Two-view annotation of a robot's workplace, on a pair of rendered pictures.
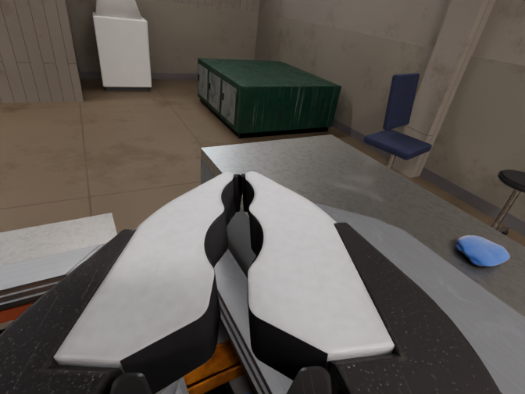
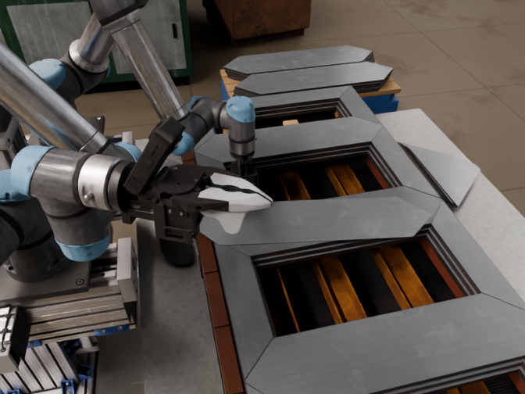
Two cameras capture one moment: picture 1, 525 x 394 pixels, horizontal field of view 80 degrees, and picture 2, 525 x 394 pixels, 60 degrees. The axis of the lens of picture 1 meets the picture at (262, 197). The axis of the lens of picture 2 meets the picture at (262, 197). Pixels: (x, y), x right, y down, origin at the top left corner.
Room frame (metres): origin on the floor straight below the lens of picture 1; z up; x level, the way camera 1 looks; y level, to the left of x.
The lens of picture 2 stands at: (0.26, -0.40, 1.85)
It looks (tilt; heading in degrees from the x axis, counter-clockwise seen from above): 42 degrees down; 109
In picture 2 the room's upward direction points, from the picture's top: straight up
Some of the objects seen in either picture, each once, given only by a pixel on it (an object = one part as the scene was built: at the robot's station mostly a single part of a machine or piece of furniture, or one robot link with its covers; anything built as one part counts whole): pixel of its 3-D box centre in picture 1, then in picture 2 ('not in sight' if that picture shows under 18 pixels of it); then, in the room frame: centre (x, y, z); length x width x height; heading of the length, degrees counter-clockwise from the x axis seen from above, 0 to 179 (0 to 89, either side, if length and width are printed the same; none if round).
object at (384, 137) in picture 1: (398, 137); not in sight; (2.99, -1.22, 0.54); 0.63 x 0.60 x 1.09; 25
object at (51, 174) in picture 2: not in sight; (58, 176); (-0.19, -0.02, 1.43); 0.11 x 0.08 x 0.09; 5
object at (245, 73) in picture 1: (262, 94); not in sight; (4.83, 0.20, 0.33); 1.68 x 1.52 x 0.66; 31
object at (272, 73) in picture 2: not in sight; (308, 73); (-0.22, 1.61, 0.82); 0.80 x 0.40 x 0.06; 33
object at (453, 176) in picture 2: not in sight; (446, 167); (0.46, 1.13, 0.77); 0.45 x 0.20 x 0.04; 123
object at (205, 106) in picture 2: not in sight; (205, 114); (-0.26, 0.59, 1.17); 0.11 x 0.11 x 0.08; 85
